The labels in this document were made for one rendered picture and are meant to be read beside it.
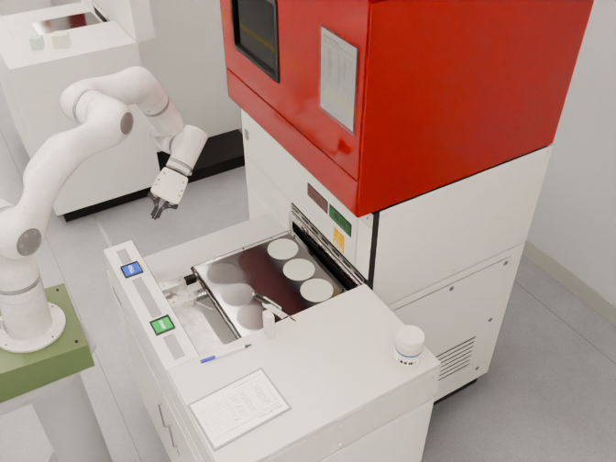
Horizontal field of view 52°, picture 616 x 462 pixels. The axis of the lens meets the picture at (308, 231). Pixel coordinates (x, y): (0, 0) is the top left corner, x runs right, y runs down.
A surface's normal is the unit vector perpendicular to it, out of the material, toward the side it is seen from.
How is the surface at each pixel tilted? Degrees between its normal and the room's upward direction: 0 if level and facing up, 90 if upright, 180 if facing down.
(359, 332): 0
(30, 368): 90
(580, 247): 90
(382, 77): 90
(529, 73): 90
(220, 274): 0
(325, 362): 0
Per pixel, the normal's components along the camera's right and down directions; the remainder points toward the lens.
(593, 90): -0.86, 0.33
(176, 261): 0.00, -0.77
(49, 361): 0.50, 0.55
